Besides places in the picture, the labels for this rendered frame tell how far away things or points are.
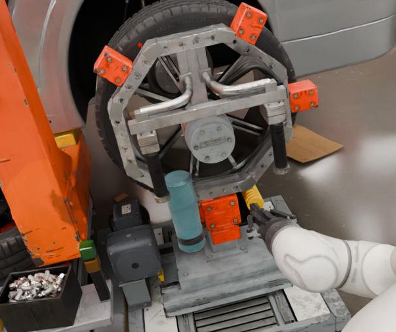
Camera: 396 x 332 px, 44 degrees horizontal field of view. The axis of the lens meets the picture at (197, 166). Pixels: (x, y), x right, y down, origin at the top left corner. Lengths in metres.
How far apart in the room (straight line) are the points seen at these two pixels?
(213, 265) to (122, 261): 0.35
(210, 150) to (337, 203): 1.28
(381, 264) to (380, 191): 1.64
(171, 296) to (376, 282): 1.08
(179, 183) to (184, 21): 0.47
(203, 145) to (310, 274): 0.56
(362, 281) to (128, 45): 0.92
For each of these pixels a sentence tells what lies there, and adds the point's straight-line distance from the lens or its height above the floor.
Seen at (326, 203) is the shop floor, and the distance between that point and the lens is 2.57.
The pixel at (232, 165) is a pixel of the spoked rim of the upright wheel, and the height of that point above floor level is 0.63.
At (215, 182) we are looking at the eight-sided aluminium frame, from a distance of 1.66.
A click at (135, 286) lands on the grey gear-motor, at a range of 2.01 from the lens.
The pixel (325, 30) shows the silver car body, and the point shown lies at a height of 0.91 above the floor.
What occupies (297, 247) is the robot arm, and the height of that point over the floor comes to 0.84.
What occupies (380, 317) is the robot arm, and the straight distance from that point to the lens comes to 0.45.
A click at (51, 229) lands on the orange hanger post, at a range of 1.60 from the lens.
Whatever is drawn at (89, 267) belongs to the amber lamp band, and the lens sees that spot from 1.48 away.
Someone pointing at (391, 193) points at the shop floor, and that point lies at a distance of 2.64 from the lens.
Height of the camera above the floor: 1.47
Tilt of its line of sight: 29 degrees down
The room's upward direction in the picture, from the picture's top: 12 degrees counter-clockwise
